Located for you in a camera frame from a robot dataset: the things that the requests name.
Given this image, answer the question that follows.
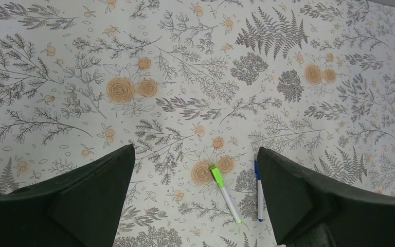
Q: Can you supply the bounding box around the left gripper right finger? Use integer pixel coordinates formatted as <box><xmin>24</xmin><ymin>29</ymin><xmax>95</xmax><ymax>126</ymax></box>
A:
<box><xmin>257</xmin><ymin>147</ymin><xmax>395</xmax><ymax>246</ymax></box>

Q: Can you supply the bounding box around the floral patterned table mat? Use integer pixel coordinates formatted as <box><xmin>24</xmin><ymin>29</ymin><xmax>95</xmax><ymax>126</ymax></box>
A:
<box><xmin>0</xmin><ymin>1</ymin><xmax>395</xmax><ymax>246</ymax></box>

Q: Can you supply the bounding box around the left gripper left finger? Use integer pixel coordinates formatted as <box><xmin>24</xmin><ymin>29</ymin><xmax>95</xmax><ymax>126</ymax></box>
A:
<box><xmin>0</xmin><ymin>145</ymin><xmax>135</xmax><ymax>246</ymax></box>

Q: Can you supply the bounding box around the white pen green tip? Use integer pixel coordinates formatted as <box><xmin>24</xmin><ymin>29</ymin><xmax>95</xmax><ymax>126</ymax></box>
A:
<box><xmin>220</xmin><ymin>187</ymin><xmax>243</xmax><ymax>225</ymax></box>

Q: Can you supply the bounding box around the blue capped white pen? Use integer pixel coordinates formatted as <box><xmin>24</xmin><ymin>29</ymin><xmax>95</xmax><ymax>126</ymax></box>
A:
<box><xmin>254</xmin><ymin>160</ymin><xmax>261</xmax><ymax>181</ymax></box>

